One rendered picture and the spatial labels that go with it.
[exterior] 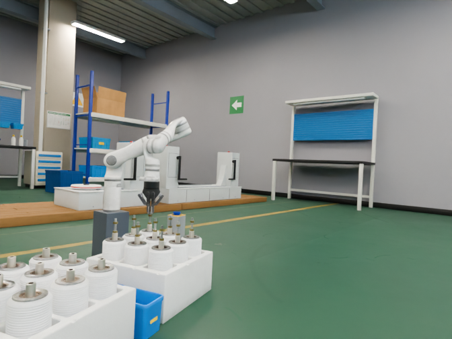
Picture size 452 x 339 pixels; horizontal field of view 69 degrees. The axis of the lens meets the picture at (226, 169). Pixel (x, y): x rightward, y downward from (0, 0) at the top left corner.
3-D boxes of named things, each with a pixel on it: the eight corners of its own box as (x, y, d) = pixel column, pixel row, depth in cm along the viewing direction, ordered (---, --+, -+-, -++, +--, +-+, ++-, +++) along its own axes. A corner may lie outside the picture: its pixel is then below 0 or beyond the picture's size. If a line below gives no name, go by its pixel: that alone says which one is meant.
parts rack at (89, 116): (68, 188, 633) (74, 74, 630) (148, 186, 779) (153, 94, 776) (85, 191, 592) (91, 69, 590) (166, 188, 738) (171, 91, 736)
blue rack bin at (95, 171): (77, 175, 633) (78, 165, 632) (96, 175, 662) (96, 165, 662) (91, 177, 602) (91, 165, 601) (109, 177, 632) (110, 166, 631)
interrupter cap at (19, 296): (4, 299, 77) (4, 296, 77) (33, 288, 84) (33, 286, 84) (26, 305, 74) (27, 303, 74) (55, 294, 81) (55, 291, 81)
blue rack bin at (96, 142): (78, 148, 633) (79, 137, 633) (96, 149, 663) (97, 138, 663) (91, 148, 602) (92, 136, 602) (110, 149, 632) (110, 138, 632)
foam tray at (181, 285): (84, 301, 134) (85, 257, 134) (144, 274, 170) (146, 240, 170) (163, 324, 118) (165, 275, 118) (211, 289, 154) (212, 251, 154)
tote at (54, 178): (44, 191, 554) (44, 169, 554) (67, 190, 588) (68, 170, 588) (59, 194, 526) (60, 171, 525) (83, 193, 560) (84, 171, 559)
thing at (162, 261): (143, 291, 130) (145, 246, 130) (166, 287, 135) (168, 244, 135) (151, 300, 122) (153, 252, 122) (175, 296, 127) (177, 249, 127)
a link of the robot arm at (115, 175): (107, 152, 188) (106, 181, 188) (103, 151, 178) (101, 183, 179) (124, 153, 189) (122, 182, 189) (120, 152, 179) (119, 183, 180)
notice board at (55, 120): (46, 127, 678) (47, 110, 678) (70, 130, 716) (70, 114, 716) (46, 127, 678) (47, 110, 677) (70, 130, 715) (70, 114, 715)
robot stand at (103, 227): (91, 264, 183) (93, 210, 183) (113, 259, 194) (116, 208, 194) (104, 270, 174) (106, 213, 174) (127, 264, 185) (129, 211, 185)
